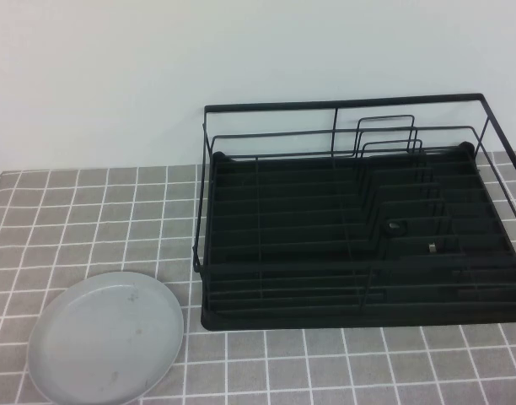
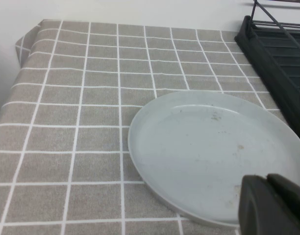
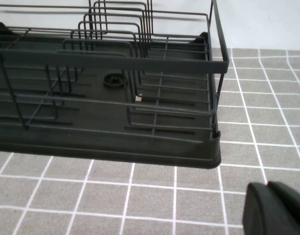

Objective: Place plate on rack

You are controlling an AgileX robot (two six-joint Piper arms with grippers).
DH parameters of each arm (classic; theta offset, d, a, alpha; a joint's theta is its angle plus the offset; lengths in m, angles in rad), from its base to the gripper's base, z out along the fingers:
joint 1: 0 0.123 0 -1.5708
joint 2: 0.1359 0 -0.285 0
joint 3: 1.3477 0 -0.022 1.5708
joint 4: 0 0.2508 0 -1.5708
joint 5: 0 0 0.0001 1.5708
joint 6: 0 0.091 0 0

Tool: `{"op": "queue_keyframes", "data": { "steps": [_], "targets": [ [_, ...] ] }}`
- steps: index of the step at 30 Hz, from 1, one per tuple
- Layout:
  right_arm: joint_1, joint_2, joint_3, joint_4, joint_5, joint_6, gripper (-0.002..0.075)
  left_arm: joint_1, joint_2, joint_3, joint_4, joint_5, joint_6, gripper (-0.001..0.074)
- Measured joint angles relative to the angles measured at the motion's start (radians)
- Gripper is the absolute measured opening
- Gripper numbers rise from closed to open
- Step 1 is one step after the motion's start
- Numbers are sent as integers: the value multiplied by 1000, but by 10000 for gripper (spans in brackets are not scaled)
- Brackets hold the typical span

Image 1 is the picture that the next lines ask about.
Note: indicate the grey round plate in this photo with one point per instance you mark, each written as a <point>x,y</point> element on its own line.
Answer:
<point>106,337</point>

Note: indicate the black dish drying rack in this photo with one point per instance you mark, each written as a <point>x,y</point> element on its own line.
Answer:
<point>283,321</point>

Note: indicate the grey checkered tablecloth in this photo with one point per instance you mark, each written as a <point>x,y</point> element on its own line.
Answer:
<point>325,367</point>

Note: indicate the small silver metal clip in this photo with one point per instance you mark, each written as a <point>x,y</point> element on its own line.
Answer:
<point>431,248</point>

